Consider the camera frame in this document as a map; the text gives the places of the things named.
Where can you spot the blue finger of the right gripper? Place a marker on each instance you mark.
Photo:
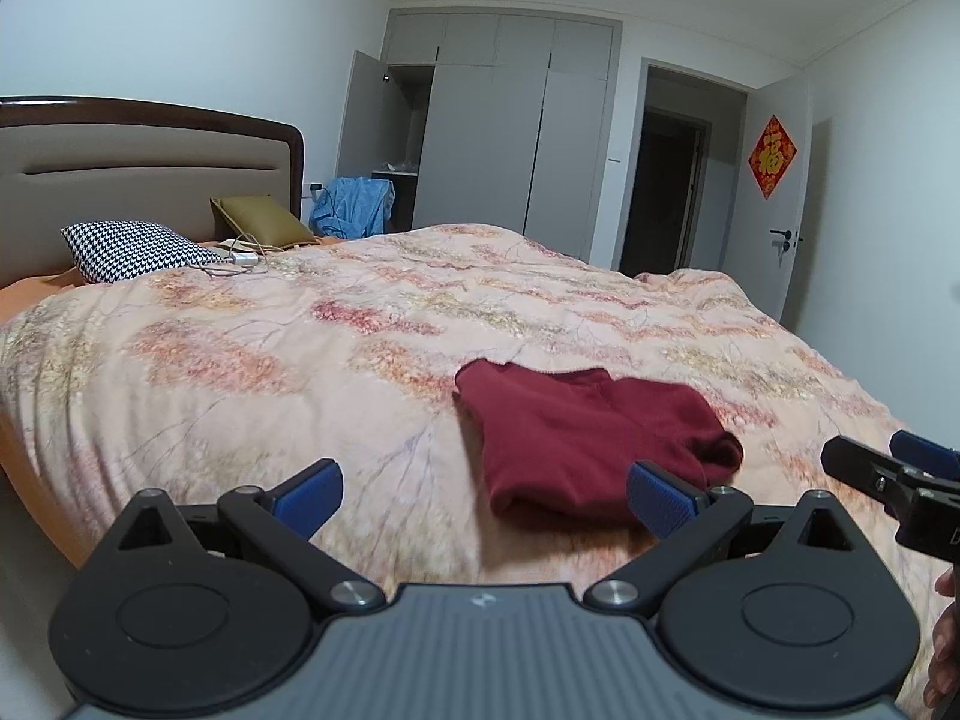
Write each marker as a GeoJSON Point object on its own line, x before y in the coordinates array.
{"type": "Point", "coordinates": [867, 471]}
{"type": "Point", "coordinates": [934, 459]}

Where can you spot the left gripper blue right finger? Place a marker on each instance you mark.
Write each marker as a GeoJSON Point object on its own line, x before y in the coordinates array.
{"type": "Point", "coordinates": [693, 527]}

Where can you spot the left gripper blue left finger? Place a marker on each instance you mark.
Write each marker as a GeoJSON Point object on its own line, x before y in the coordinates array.
{"type": "Point", "coordinates": [275, 528]}

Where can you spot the dark red knit sweater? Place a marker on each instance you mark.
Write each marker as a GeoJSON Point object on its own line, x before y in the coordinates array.
{"type": "Point", "coordinates": [556, 449]}

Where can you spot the white bedroom door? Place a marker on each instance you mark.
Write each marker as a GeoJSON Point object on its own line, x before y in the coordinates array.
{"type": "Point", "coordinates": [751, 257]}

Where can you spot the blue clothes pile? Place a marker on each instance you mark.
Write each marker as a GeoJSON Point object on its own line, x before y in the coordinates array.
{"type": "Point", "coordinates": [352, 208]}

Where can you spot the person's right hand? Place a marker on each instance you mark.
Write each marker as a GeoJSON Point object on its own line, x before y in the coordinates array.
{"type": "Point", "coordinates": [943, 667]}

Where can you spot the floral peach bed quilt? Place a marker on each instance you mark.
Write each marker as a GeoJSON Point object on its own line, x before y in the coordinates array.
{"type": "Point", "coordinates": [427, 302]}

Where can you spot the olive green pillow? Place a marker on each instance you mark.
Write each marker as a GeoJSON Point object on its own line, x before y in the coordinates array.
{"type": "Point", "coordinates": [261, 220]}

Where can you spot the black white houndstooth pillow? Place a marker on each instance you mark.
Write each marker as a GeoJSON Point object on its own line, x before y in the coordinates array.
{"type": "Point", "coordinates": [111, 251]}

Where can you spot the red fu door decoration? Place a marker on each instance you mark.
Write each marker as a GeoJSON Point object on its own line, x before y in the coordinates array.
{"type": "Point", "coordinates": [771, 157]}

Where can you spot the brown padded bed headboard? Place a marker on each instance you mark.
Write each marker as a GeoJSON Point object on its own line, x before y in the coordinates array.
{"type": "Point", "coordinates": [69, 160]}

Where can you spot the grey built-in wardrobe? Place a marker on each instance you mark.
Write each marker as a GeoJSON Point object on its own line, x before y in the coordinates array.
{"type": "Point", "coordinates": [487, 116]}

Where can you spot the white charger with cable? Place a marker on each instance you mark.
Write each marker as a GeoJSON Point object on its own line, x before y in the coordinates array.
{"type": "Point", "coordinates": [239, 256]}

